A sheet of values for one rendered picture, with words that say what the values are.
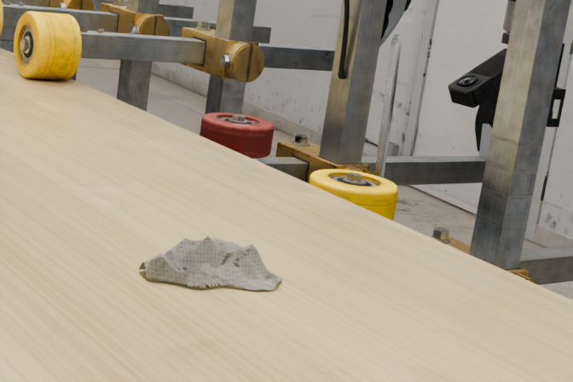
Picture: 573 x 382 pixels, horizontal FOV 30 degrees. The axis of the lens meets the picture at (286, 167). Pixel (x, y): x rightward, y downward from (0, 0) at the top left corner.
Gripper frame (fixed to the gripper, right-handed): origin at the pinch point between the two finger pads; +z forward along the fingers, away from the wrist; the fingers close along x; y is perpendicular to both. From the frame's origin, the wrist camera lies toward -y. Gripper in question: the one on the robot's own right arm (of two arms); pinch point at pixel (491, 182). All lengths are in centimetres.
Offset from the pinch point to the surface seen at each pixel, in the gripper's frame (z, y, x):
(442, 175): -1.7, -11.1, -1.5
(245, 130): -7.8, -43.9, -3.7
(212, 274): -8, -74, -45
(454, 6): -7, 255, 266
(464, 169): -2.4, -7.4, -1.5
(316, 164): -3.8, -33.1, -3.0
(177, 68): 73, 279, 548
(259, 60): -12.5, -29.0, 16.6
